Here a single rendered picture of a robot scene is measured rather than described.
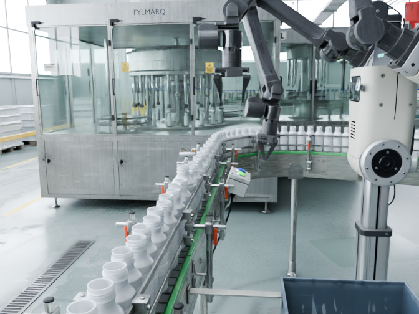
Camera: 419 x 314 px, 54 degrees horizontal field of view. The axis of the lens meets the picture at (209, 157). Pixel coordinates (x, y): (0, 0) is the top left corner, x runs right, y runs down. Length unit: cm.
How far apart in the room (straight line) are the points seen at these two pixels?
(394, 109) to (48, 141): 427
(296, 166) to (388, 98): 154
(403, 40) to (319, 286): 70
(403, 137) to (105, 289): 111
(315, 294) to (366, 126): 58
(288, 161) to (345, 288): 181
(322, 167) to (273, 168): 32
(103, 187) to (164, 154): 83
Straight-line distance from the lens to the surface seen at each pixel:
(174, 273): 101
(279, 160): 285
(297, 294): 113
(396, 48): 127
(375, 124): 142
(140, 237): 79
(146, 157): 474
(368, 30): 124
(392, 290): 117
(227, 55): 120
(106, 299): 61
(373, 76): 141
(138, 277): 72
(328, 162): 285
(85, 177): 503
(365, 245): 157
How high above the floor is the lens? 143
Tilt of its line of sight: 10 degrees down
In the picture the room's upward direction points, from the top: straight up
